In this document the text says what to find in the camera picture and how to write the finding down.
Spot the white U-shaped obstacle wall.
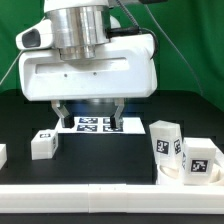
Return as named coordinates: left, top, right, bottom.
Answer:
left=0, top=143, right=224, bottom=215

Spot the white round stool seat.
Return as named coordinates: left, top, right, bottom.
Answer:
left=156, top=149, right=224, bottom=186

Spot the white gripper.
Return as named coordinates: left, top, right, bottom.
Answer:
left=19, top=34, right=157, bottom=129

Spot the white cable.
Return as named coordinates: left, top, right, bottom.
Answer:
left=0, top=49, right=24, bottom=86

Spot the paper sheet with fiducial tags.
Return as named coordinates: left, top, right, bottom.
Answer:
left=55, top=117, right=145, bottom=134

